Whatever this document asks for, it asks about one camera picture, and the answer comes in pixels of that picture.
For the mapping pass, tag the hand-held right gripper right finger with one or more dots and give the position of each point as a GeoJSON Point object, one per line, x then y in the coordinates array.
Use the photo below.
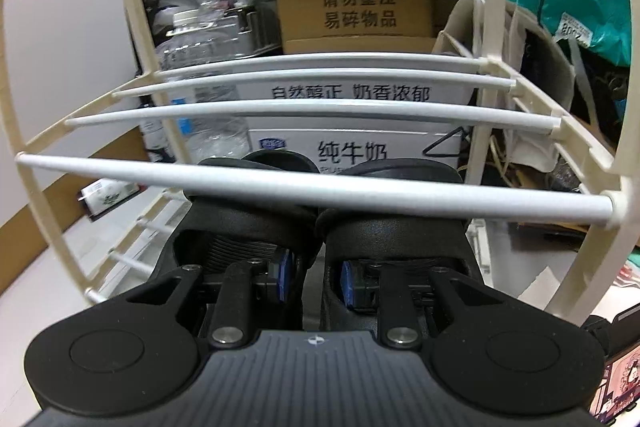
{"type": "Point", "coordinates": [348, 282]}

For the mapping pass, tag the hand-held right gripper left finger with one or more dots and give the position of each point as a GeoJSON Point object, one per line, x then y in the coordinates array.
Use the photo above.
{"type": "Point", "coordinates": [286, 274]}

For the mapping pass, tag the black rubber clog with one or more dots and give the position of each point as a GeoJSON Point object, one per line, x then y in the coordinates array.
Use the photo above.
{"type": "Point", "coordinates": [240, 222]}
{"type": "Point", "coordinates": [395, 232]}

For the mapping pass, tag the white shoe rack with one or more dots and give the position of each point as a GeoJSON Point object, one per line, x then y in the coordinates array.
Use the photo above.
{"type": "Point", "coordinates": [350, 187]}

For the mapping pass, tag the white milk carton box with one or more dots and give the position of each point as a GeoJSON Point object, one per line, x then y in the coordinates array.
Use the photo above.
{"type": "Point", "coordinates": [350, 152]}

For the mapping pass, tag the white lotion bottle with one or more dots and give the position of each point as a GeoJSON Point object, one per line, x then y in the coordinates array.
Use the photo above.
{"type": "Point", "coordinates": [107, 199]}

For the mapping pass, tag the clear plastic water bottle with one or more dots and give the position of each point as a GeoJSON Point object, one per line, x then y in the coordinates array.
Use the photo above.
{"type": "Point", "coordinates": [200, 42]}

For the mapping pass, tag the smartphone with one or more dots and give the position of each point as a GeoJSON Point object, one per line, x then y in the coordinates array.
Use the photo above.
{"type": "Point", "coordinates": [622, 377]}

